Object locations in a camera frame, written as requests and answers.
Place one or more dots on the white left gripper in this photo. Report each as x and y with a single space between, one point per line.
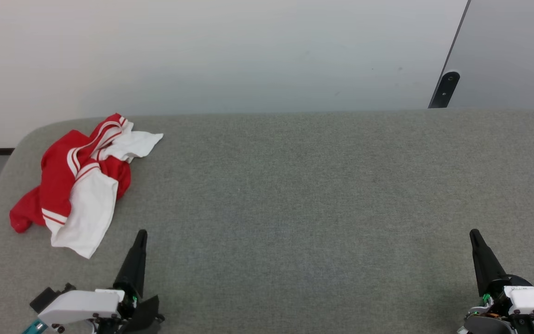
81 306

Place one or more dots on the red and white jersey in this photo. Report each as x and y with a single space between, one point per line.
91 204

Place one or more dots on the grey door panel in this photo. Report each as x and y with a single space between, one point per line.
517 46

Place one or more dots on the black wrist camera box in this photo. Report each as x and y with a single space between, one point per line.
47 297

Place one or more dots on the black door bracket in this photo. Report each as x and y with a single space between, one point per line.
445 90

